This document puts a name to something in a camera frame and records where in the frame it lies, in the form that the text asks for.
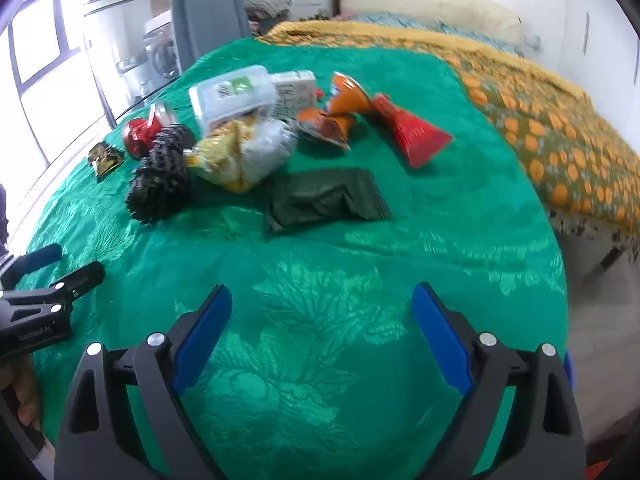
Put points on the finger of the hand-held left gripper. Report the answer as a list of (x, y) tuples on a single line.
[(80, 280), (37, 260)]

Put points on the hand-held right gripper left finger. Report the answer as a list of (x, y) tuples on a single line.
[(205, 340)]

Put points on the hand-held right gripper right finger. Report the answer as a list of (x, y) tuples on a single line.
[(440, 340)]

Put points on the clear plastic box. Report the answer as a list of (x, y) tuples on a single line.
[(230, 92)]

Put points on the person's left hand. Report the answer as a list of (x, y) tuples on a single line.
[(22, 395)]

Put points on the small dark gold packet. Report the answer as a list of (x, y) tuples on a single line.
[(105, 160)]

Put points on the green floral blanket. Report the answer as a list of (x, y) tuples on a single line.
[(325, 245)]

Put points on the red foil wrapper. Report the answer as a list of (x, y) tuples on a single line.
[(140, 135)]

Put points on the dark green plastic bag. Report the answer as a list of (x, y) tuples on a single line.
[(325, 200)]

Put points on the yellow silver snack bag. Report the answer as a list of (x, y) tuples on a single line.
[(240, 155)]

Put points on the window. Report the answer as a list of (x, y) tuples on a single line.
[(40, 60)]

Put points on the red snack packet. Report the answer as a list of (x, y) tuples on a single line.
[(415, 135)]

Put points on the orange bag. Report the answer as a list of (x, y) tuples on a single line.
[(602, 470)]

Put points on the glass sliding door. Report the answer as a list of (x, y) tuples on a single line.
[(120, 60)]

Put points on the orange patterned blanket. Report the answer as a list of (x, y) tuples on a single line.
[(550, 125)]

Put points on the torn orange snack packet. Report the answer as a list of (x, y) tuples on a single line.
[(325, 127)]

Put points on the washing machine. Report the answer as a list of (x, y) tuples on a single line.
[(160, 50)]

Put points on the white green milk carton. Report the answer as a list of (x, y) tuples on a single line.
[(295, 87)]

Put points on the cardboard box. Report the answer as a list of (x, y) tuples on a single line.
[(161, 4)]

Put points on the grey curtain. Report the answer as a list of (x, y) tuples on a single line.
[(210, 5)]

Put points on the blue floral bed sheet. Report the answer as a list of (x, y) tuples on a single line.
[(425, 25)]

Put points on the cream pillow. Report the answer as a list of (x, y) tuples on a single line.
[(440, 10)]

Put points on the pile of clothes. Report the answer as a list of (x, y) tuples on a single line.
[(265, 2)]

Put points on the white wardrobe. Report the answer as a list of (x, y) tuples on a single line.
[(600, 35)]

